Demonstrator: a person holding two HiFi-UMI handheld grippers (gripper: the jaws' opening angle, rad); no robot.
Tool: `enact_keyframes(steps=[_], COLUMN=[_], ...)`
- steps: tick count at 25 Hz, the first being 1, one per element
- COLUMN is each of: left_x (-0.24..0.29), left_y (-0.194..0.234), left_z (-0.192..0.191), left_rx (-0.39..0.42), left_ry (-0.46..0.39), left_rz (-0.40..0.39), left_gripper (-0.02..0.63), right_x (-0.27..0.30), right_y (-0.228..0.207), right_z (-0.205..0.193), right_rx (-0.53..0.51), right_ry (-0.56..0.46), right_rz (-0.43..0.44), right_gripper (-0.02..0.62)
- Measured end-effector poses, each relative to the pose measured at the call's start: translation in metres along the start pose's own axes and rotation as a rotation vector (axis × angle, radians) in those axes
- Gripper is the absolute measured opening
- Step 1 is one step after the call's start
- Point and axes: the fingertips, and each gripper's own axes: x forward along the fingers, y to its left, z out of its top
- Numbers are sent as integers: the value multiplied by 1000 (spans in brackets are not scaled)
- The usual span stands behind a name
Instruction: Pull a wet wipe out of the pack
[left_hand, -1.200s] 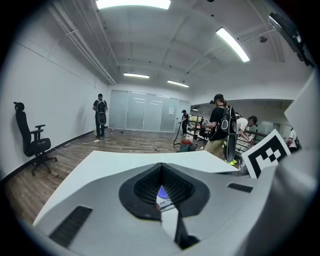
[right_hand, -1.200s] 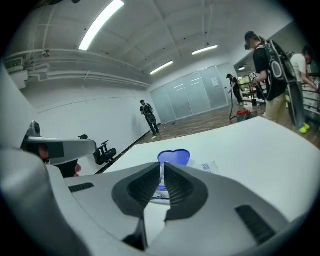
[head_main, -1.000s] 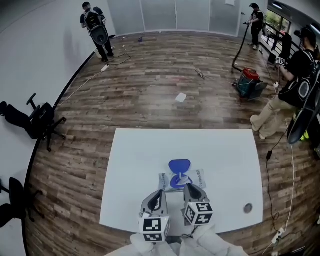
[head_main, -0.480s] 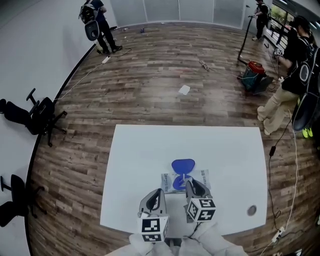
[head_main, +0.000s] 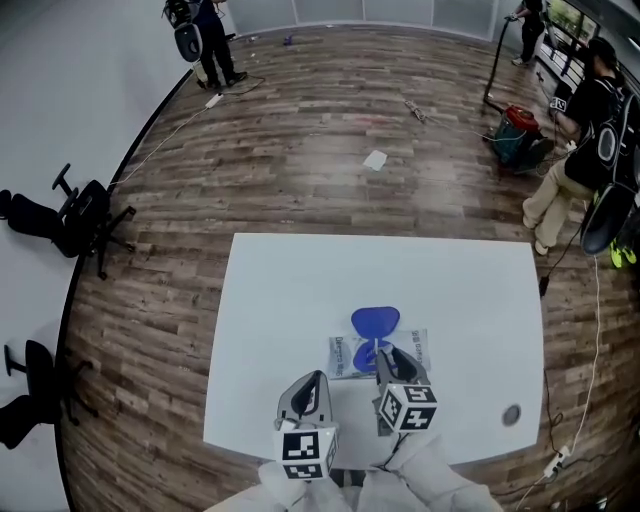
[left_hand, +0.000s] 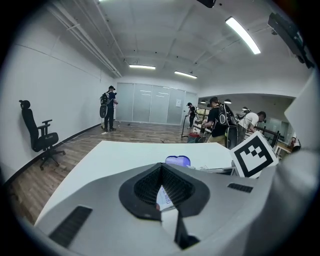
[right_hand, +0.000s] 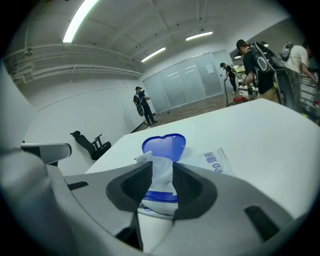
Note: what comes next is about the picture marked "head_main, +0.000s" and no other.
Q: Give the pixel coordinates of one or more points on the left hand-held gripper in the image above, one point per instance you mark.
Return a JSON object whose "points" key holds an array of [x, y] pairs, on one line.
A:
{"points": [[305, 450]]}

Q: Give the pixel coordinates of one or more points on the black metal railing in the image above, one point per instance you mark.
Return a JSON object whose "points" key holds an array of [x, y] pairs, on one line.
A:
{"points": [[565, 60]]}

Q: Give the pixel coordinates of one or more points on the white power strip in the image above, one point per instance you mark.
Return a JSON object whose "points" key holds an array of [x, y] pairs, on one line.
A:
{"points": [[214, 100], [556, 461]]}

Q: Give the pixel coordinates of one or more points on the white paper scrap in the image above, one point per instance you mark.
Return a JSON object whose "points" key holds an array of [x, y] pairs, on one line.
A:
{"points": [[375, 160]]}

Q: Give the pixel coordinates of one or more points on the black office chair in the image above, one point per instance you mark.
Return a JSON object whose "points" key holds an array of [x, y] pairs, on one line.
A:
{"points": [[75, 215], [35, 390]]}

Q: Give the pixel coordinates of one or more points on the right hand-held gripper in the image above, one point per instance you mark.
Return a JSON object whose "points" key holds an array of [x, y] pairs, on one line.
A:
{"points": [[407, 407]]}

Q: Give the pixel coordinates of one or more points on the clear plastic packet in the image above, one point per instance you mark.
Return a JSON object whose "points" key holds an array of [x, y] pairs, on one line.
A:
{"points": [[345, 357]]}

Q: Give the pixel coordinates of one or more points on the cream bucket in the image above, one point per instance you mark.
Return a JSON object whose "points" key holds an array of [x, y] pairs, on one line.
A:
{"points": [[200, 72]]}

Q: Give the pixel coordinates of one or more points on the dark framed window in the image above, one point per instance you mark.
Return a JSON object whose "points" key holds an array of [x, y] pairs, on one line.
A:
{"points": [[570, 17]]}

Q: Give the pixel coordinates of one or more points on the small floor debris piece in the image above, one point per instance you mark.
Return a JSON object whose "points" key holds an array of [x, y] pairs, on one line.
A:
{"points": [[416, 111]]}

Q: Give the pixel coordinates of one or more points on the red vacuum cleaner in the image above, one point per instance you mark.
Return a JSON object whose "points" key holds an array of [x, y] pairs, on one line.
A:
{"points": [[517, 132]]}

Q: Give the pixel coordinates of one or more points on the person's right forearm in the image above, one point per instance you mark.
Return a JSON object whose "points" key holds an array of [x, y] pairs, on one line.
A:
{"points": [[430, 470]]}

